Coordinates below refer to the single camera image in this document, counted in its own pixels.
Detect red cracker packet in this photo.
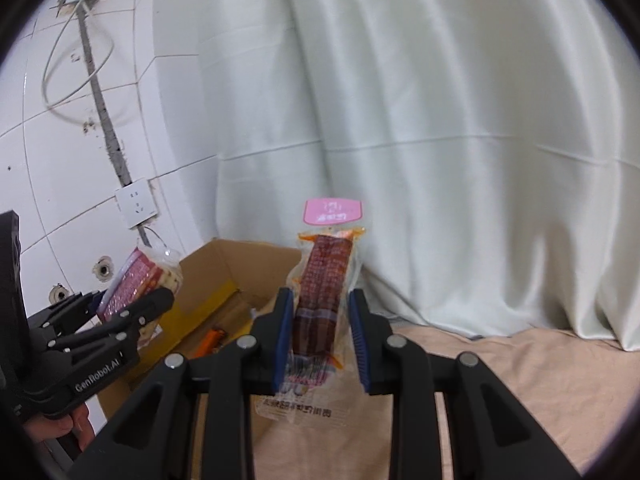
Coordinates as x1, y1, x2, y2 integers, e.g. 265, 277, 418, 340
96, 246, 183, 323

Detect orange snack bar wrapper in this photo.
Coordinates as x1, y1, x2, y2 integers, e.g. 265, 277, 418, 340
192, 328, 227, 359

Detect red sausage snack packet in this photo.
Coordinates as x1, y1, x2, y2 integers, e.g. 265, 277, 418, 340
255, 197, 367, 428

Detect person's left hand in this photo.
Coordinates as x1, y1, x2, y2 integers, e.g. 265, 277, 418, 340
23, 404, 96, 451

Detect beige table cloth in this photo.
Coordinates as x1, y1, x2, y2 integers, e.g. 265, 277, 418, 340
250, 318, 639, 479

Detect cardboard box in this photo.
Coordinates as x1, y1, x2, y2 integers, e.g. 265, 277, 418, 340
98, 238, 302, 419

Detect pale green curtain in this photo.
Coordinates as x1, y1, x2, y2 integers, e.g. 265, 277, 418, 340
198, 0, 639, 351

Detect white wall socket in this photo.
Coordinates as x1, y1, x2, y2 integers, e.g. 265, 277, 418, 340
115, 179, 158, 229

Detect grey wall cable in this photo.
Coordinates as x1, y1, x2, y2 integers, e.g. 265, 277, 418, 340
41, 0, 154, 248

